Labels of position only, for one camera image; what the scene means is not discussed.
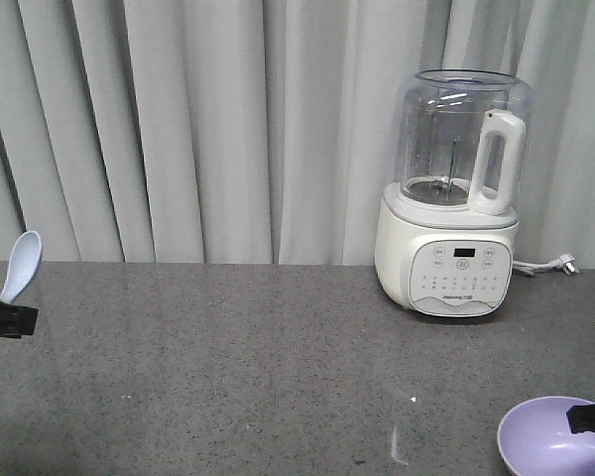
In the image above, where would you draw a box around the purple plastic bowl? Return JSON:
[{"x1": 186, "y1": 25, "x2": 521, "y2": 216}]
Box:
[{"x1": 497, "y1": 396, "x2": 595, "y2": 475}]

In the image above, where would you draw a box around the light blue plastic spoon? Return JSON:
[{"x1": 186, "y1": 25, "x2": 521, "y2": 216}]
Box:
[{"x1": 0, "y1": 230, "x2": 43, "y2": 305}]

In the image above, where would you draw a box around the white blender with clear jar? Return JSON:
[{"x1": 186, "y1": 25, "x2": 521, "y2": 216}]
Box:
[{"x1": 374, "y1": 69, "x2": 534, "y2": 317}]

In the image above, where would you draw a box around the grey pleated curtain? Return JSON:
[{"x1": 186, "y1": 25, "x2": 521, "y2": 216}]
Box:
[{"x1": 0, "y1": 1, "x2": 595, "y2": 268}]

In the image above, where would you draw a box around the white power cord with plug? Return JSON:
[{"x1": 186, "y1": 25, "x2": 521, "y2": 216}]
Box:
[{"x1": 511, "y1": 253, "x2": 582, "y2": 278}]

